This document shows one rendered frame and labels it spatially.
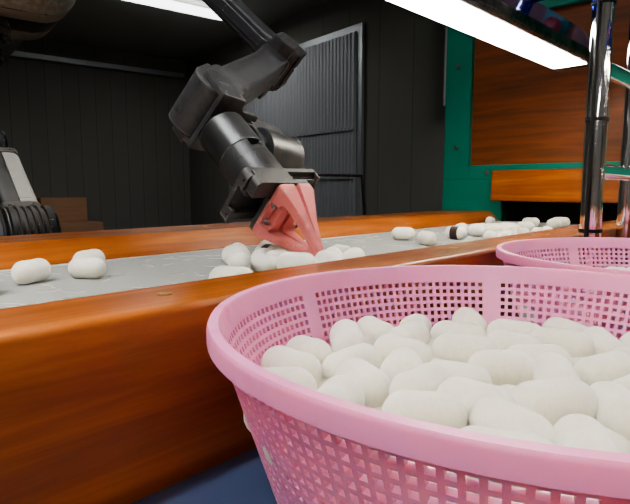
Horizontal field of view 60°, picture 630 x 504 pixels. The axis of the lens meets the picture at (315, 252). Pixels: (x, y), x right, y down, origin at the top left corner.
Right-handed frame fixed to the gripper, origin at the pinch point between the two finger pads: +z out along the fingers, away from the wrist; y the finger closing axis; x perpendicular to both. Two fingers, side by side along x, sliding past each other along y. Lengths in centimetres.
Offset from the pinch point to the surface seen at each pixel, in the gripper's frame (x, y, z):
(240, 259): 1.7, -7.6, -1.6
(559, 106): -13, 87, -22
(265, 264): 1.4, -5.5, -0.4
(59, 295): 4.5, -23.0, -2.5
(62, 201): 411, 219, -459
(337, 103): 140, 361, -293
